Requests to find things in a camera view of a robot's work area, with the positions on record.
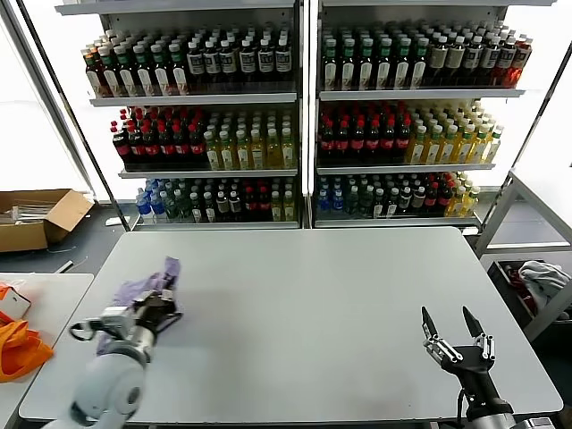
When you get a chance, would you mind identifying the white and orange carton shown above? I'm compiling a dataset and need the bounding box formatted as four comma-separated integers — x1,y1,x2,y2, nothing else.
0,282,33,319

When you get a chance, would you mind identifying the orange red tea bottle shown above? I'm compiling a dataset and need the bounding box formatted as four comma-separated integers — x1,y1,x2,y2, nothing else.
509,38,534,89
83,44,105,98

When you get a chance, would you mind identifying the red cap cola bottle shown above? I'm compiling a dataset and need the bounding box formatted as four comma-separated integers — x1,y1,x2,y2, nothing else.
349,118,367,163
111,125,131,167
334,118,352,163
127,124,145,167
188,123,206,167
142,123,160,167
366,118,383,163
319,118,337,163
396,118,413,163
381,118,398,163
158,123,175,167
172,123,190,167

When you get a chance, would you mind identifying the orange cloth bag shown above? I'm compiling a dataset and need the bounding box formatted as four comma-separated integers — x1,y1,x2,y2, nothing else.
0,310,55,383

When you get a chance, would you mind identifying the grey metal table frame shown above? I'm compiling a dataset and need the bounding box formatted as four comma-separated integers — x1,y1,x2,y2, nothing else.
473,167,572,343

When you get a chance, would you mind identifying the yellow drink bottle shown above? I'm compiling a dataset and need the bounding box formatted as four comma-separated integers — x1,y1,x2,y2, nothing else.
425,125,444,165
468,124,492,165
235,129,252,171
204,129,222,171
249,128,266,170
219,129,237,171
454,124,475,165
265,127,282,170
484,125,505,165
440,125,460,165
280,127,298,170
408,125,429,165

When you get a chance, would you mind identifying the green label tea bottle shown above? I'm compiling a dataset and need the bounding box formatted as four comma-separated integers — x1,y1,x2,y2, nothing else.
150,41,172,97
98,44,119,98
114,43,136,97
322,38,341,93
339,38,358,93
411,38,429,92
375,38,394,93
132,42,154,97
168,40,189,96
357,38,376,93
393,38,413,93

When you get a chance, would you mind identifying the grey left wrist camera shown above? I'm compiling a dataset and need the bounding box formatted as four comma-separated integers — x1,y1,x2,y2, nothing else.
96,306,138,341

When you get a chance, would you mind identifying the purple t-shirt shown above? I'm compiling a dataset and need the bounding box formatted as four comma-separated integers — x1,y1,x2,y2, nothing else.
96,256,184,357

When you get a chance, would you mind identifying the dark slanted frame pole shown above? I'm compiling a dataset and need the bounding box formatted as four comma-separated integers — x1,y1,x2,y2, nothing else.
16,0,131,232
504,39,572,189

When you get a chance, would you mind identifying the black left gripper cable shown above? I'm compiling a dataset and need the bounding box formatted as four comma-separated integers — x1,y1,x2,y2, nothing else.
156,311,184,334

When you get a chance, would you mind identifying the small cola bottle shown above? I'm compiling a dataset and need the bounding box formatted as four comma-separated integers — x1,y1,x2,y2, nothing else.
437,181,453,215
257,186,272,223
424,181,440,215
243,186,258,223

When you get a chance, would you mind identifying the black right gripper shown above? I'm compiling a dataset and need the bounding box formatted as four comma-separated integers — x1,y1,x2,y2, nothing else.
421,305,514,416

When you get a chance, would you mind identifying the dark bottle black white label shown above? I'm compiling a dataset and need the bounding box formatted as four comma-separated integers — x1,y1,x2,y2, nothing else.
496,38,517,88
239,38,258,89
481,37,502,88
219,38,238,90
257,38,275,89
463,36,484,88
274,37,292,88
186,39,206,93
203,38,222,91

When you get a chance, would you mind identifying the green tinted water bottle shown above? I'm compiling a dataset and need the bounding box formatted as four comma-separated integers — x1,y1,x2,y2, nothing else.
346,186,361,219
164,189,180,223
359,186,374,219

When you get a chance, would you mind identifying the grey metal shelf unit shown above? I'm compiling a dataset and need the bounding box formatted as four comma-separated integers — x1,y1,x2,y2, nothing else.
310,0,559,229
55,0,309,231

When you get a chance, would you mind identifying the white packing material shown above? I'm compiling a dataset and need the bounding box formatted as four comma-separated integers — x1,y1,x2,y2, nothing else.
0,203,59,224

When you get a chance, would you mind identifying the black plastic crate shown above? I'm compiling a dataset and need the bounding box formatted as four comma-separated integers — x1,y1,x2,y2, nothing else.
486,258,572,332

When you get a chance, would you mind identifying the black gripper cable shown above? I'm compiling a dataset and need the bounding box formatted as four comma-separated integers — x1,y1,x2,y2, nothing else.
455,388,473,429
156,311,184,334

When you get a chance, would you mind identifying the red garment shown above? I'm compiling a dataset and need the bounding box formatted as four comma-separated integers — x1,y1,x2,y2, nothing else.
502,263,540,314

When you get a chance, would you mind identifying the white grey garment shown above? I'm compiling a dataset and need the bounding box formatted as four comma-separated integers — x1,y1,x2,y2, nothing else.
517,261,572,309

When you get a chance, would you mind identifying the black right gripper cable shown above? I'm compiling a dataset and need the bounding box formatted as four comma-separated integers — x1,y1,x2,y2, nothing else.
455,388,473,429

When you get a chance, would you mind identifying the open cardboard box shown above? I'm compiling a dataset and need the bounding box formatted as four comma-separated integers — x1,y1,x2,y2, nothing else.
0,188,96,254

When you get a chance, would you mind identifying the black left camera cable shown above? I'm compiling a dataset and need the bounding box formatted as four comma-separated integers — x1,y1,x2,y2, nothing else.
69,319,102,343

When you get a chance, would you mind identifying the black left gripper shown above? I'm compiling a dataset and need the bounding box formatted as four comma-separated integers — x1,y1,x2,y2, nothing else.
132,288,179,335

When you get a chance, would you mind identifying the dark bottle beige label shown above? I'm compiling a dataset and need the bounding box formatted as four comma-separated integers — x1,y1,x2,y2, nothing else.
429,35,450,88
446,35,467,88

